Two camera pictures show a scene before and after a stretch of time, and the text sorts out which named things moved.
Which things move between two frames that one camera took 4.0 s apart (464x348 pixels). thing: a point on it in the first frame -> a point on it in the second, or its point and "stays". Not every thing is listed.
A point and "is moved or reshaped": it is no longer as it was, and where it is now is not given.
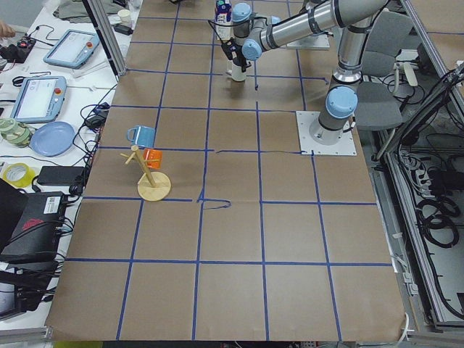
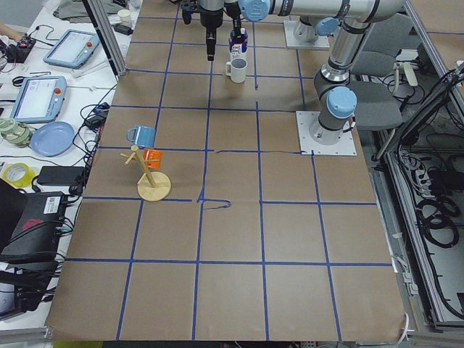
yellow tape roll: (18, 175) stays
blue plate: (52, 139) stays
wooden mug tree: (152, 186) stays
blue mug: (143, 135) stays
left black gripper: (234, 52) -> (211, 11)
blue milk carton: (223, 15) is moved or reshaped
